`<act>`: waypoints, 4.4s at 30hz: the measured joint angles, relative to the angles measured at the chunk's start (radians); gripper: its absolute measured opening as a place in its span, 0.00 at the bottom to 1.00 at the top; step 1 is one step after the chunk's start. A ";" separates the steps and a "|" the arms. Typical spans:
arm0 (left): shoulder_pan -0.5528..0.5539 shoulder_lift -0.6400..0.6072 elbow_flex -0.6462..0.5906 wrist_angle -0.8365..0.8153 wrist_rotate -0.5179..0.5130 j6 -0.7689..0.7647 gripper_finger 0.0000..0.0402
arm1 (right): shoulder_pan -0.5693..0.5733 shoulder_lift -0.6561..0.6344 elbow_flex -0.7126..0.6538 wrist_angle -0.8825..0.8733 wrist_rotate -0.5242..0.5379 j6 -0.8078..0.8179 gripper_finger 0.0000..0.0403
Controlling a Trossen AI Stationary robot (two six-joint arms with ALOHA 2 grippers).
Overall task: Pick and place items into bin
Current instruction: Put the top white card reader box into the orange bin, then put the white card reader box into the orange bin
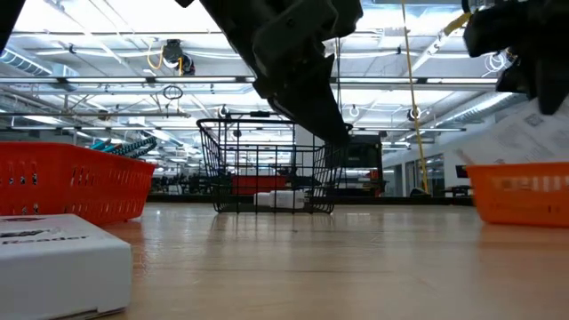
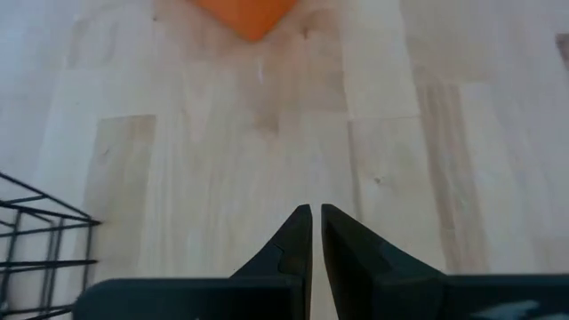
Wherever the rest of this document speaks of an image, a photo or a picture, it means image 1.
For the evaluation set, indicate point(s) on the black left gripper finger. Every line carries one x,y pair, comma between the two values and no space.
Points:
324,117
306,86

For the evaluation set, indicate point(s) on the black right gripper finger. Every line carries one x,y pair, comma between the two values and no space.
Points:
553,80
518,77

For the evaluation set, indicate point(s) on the white booklet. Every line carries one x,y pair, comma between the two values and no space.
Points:
511,138

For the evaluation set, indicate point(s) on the black cabinet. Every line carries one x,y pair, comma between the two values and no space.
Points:
369,164

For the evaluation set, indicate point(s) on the red cabinet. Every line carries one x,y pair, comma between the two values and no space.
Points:
262,184

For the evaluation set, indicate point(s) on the orange plastic basket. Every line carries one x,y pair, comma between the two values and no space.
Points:
515,200

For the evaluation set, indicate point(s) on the red plastic basket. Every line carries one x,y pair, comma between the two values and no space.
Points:
80,186

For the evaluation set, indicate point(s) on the white card reader box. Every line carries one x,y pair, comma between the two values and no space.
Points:
58,266

